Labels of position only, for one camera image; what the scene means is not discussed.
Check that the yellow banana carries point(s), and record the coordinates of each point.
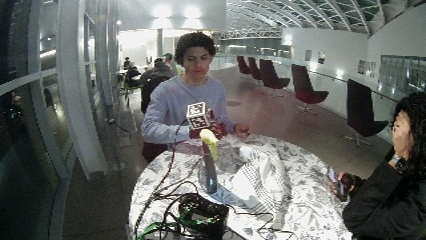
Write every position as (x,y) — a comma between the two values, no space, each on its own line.
(211,139)

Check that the white marker cube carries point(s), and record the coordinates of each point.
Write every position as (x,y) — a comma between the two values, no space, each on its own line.
(198,115)

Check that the the person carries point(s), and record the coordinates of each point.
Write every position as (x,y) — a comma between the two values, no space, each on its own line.
(178,100)

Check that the white striped cloth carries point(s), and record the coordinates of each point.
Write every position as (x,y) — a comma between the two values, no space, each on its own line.
(260,180)

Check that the dark red swivel chair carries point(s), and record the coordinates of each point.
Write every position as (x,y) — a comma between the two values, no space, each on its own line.
(243,65)
(306,87)
(255,68)
(271,76)
(361,111)

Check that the patterned white tablecloth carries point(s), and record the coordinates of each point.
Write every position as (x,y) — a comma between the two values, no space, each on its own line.
(307,200)

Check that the dark smartphone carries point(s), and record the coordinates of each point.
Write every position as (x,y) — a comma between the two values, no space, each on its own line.
(336,181)

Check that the black electronic box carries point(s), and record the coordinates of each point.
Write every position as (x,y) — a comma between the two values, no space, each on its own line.
(203,213)

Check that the white slanted column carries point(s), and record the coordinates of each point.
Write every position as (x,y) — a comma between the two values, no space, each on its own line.
(81,93)

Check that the wristwatch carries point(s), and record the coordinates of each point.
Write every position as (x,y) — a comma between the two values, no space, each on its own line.
(399,162)

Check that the wall handrail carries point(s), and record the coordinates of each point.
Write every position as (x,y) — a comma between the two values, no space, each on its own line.
(337,79)

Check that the wall picture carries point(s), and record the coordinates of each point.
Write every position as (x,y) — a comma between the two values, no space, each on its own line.
(308,55)
(322,57)

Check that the wall poster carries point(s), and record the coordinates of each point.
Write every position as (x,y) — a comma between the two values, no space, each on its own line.
(368,68)

